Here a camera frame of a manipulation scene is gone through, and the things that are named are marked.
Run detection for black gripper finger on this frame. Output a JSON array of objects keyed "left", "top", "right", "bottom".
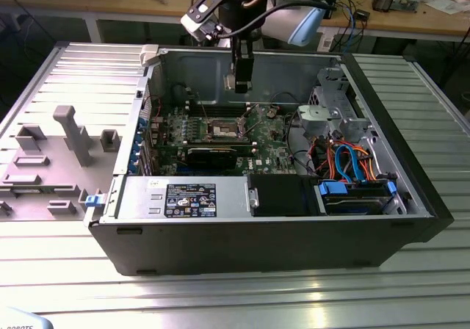
[{"left": 234, "top": 49, "right": 255, "bottom": 94}]

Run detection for metal socket cover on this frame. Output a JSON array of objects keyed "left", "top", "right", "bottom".
[{"left": 237, "top": 103, "right": 258, "bottom": 134}]

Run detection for CPU socket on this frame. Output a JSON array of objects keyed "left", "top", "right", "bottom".
[{"left": 203, "top": 117, "right": 247, "bottom": 142}]

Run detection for green motherboard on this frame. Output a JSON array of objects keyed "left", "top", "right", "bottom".
[{"left": 146, "top": 103, "right": 294, "bottom": 178}]

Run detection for wooden desk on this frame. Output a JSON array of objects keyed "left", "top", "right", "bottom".
[{"left": 0, "top": 0, "right": 470, "bottom": 38}]

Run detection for black graphics card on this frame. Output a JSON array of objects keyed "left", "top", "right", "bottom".
[{"left": 186, "top": 145, "right": 239, "bottom": 171}]

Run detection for grey metal drive cage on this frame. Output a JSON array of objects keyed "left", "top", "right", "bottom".
[{"left": 297, "top": 66, "right": 372, "bottom": 139}]

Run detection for pale grey case latch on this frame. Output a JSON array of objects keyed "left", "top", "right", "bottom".
[{"left": 140, "top": 44, "right": 159, "bottom": 67}]

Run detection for grey power supply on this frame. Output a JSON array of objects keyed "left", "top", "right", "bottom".
[{"left": 117, "top": 176, "right": 254, "bottom": 222}]

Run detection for hard disk in blue carrier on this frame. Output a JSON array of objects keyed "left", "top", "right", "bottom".
[{"left": 315, "top": 180, "right": 400, "bottom": 216}]

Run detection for grey metal device box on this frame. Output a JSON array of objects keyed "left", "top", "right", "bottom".
[{"left": 394, "top": 0, "right": 420, "bottom": 13}]

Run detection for black PC case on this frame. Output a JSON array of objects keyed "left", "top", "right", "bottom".
[{"left": 83, "top": 42, "right": 455, "bottom": 278}]

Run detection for blue plastic latch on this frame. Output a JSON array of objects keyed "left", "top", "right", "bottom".
[{"left": 84, "top": 193, "right": 106, "bottom": 209}]

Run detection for white paper sheets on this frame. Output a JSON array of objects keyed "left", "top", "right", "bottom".
[{"left": 425, "top": 0, "right": 467, "bottom": 15}]

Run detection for grey parts rack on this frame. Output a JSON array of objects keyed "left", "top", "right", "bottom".
[{"left": 0, "top": 104, "right": 122, "bottom": 223}]

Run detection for pale blue teach pendant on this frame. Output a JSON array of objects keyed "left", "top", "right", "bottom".
[{"left": 0, "top": 306, "right": 54, "bottom": 329}]

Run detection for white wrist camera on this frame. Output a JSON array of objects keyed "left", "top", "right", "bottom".
[{"left": 180, "top": 0, "right": 223, "bottom": 43}]

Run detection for black camera cable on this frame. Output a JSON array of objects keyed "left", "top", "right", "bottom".
[{"left": 214, "top": 1, "right": 337, "bottom": 38}]

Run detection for thick black cable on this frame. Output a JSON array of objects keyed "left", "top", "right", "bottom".
[{"left": 286, "top": 112, "right": 317, "bottom": 176}]

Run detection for thin blue cable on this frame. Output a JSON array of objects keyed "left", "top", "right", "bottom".
[{"left": 348, "top": 7, "right": 363, "bottom": 46}]

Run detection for red orange wire bundle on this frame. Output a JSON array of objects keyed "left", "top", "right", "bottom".
[{"left": 310, "top": 137, "right": 337, "bottom": 180}]

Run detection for blue flat cable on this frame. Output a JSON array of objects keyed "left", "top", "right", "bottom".
[{"left": 334, "top": 142, "right": 368, "bottom": 186}]

